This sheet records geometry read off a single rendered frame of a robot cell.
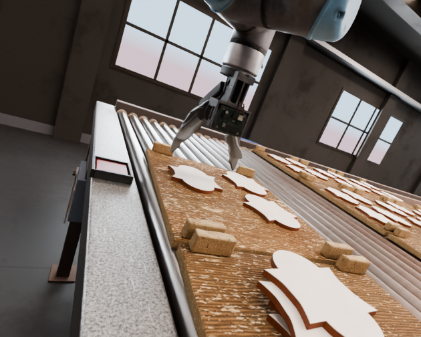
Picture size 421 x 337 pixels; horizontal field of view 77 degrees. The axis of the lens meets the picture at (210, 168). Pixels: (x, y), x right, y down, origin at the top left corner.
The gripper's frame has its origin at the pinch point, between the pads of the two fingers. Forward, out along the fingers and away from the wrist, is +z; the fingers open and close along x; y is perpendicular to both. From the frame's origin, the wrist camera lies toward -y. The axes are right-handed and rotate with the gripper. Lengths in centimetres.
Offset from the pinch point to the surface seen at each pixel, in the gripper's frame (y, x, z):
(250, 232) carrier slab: 19.3, 6.2, 4.7
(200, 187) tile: 6.1, -0.2, 3.9
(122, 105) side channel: -78, -20, 5
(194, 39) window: -319, 38, -72
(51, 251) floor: -88, -37, 98
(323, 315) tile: 39.2, 3.9, 1.3
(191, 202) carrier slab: 12.5, -3.3, 4.7
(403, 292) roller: 26.9, 37.4, 6.6
